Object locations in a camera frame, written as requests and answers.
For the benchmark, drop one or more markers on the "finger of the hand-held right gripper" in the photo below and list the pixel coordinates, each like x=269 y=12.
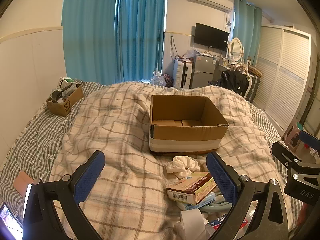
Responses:
x=308 y=137
x=283 y=151

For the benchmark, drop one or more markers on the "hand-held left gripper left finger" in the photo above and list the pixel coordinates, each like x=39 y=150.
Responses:
x=88 y=177

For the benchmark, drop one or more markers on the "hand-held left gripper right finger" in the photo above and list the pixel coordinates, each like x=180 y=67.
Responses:
x=221 y=177

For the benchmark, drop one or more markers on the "beige medicine box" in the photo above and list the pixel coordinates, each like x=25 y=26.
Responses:
x=190 y=187

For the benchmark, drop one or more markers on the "white cloth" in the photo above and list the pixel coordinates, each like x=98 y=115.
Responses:
x=183 y=166

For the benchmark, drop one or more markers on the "large cardboard box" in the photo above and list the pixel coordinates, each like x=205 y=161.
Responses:
x=187 y=135

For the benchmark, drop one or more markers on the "small plastic stool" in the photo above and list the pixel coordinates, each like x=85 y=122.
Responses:
x=292 y=137

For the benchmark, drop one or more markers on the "light blue packet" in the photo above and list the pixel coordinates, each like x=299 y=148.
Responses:
x=207 y=201

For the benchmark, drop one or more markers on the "blue red packet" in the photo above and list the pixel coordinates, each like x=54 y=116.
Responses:
x=225 y=223

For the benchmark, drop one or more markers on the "plaid beige blanket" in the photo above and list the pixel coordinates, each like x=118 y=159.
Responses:
x=112 y=130

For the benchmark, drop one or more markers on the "white tissue roll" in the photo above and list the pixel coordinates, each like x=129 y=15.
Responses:
x=192 y=223

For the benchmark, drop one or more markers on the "green gingham bedsheet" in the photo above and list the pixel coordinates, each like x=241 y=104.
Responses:
x=37 y=135

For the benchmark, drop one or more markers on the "brown card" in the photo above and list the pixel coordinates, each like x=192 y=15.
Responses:
x=21 y=181

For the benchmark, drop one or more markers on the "white louvred wardrobe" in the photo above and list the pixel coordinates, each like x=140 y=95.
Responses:
x=280 y=75

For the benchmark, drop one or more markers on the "dark brown suitcase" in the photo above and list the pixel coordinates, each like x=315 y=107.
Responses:
x=254 y=87

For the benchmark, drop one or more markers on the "small brown cardboard box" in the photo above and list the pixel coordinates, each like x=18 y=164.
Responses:
x=67 y=102

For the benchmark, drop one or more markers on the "chair with black jacket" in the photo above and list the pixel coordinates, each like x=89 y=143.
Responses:
x=233 y=81

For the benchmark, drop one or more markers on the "black capped jar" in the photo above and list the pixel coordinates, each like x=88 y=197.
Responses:
x=56 y=95

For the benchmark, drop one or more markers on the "smartphone with lit screen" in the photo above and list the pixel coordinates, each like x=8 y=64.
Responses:
x=10 y=220

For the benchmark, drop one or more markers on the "green white carton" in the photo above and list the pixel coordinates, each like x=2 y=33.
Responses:
x=67 y=82

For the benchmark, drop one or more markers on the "grey mini fridge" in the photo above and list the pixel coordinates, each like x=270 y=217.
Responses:
x=203 y=70

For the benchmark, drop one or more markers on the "dark patterned bag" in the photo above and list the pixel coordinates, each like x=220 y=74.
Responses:
x=168 y=80

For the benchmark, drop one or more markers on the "white hard suitcase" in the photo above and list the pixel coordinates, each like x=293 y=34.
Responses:
x=182 y=73

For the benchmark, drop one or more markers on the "white oval vanity mirror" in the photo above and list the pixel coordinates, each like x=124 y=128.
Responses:
x=236 y=47

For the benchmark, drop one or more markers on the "large clear water bottle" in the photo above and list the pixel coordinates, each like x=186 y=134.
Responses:
x=158 y=80

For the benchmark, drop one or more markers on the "narrow teal curtain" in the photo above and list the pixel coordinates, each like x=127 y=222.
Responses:
x=246 y=30

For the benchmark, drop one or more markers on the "clear plastic bag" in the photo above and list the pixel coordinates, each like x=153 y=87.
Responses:
x=190 y=53

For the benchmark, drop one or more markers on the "wide teal curtain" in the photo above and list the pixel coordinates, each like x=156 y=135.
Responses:
x=87 y=30

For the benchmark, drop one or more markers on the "pleated teal curtain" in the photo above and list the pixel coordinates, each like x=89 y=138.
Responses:
x=140 y=30

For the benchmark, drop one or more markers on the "black wall television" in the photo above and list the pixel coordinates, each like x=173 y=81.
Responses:
x=211 y=36

